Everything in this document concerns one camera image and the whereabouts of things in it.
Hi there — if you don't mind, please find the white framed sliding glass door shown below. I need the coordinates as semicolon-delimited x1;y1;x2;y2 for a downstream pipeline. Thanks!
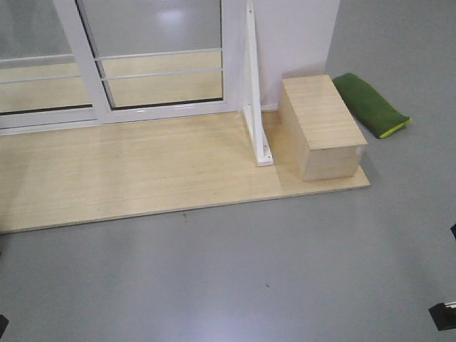
53;1;246;125

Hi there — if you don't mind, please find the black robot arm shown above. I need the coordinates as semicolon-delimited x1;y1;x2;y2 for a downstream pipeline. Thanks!
450;224;456;238

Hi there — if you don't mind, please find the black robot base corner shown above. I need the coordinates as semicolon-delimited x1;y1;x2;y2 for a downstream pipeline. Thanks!
0;314;9;338
428;302;456;331

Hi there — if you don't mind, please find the white fixed glass door panel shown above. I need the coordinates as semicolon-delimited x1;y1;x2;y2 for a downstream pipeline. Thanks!
1;1;97;135

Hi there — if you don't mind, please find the white triangular support brace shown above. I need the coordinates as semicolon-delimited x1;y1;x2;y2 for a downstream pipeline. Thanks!
242;1;274;167

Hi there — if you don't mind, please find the light wooden box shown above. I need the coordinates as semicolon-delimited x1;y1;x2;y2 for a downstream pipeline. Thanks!
278;75;368;181

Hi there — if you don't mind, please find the green sandbag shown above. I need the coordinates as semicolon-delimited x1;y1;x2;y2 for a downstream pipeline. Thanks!
333;73;412;139

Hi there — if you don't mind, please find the light wooden base platform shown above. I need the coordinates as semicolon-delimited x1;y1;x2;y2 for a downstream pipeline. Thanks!
1;112;370;234

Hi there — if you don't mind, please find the white wall panel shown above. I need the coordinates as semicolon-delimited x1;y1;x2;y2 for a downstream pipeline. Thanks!
222;1;341;110

